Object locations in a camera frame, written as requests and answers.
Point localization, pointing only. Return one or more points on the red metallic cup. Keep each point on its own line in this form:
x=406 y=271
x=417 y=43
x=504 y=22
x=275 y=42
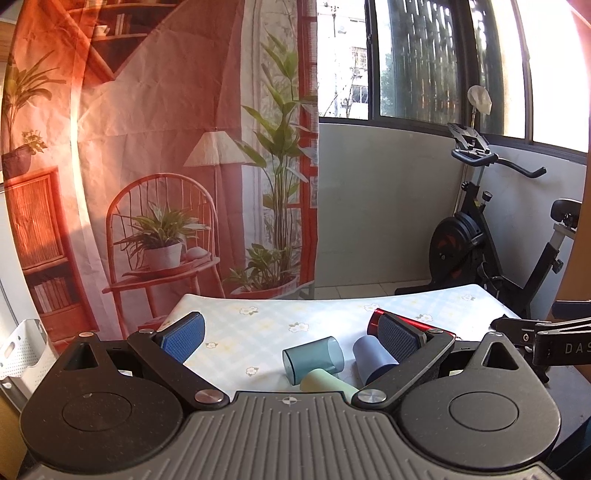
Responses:
x=374 y=323

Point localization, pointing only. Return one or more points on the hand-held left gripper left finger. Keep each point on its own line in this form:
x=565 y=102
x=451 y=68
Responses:
x=184 y=339

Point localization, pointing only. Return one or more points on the white perforated plastic basket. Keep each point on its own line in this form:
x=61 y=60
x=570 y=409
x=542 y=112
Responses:
x=21 y=350

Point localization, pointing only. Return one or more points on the floral checked tablecloth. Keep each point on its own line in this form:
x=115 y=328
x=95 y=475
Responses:
x=258 y=330

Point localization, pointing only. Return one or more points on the pale green plastic cup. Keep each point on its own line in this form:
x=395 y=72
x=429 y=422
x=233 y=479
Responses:
x=323 y=384

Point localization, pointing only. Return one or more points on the blue plastic cup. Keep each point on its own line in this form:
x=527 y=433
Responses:
x=369 y=357

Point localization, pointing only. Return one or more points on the printed room backdrop cloth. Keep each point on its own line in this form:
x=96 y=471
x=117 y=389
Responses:
x=161 y=115

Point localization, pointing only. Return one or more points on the teal translucent cup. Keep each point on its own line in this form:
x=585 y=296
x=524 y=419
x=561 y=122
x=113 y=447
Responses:
x=311 y=360

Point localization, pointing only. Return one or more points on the black exercise bike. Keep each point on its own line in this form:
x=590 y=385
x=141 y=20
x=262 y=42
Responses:
x=455 y=249

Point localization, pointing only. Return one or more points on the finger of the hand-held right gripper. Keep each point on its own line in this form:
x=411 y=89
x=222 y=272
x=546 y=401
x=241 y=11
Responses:
x=572 y=308
x=511 y=328

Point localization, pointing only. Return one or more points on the dark window frame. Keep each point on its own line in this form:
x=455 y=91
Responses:
x=374 y=55

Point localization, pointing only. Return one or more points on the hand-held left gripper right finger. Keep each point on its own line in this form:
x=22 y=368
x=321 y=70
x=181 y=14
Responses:
x=399 y=339

